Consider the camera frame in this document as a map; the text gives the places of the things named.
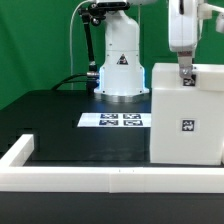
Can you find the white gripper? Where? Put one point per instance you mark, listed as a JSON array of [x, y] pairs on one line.
[[183, 33]]

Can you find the small white cabinet top block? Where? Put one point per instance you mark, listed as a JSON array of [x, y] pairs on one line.
[[204, 77]]

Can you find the white cabinet body box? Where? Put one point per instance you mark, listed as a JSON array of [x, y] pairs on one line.
[[187, 127]]

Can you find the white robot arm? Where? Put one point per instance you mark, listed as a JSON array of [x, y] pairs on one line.
[[122, 77]]

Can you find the white marker sheet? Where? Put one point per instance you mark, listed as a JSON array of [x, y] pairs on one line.
[[120, 120]]

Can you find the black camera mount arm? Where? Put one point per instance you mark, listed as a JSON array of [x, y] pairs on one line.
[[92, 15]]

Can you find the white U-shaped border frame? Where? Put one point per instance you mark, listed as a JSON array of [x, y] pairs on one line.
[[16, 176]]

